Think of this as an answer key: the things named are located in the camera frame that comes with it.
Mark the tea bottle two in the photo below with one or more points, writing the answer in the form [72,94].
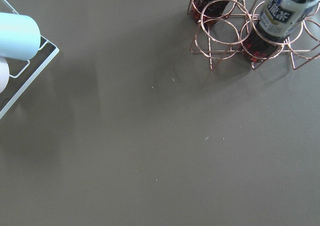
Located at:
[208,11]

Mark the blue cup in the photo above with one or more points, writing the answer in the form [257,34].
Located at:
[20,37]

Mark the pink cup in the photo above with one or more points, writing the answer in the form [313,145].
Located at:
[4,74]

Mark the white wire cup rack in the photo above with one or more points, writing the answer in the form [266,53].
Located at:
[23,73]

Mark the copper wire bottle rack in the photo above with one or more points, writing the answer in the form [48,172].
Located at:
[225,39]

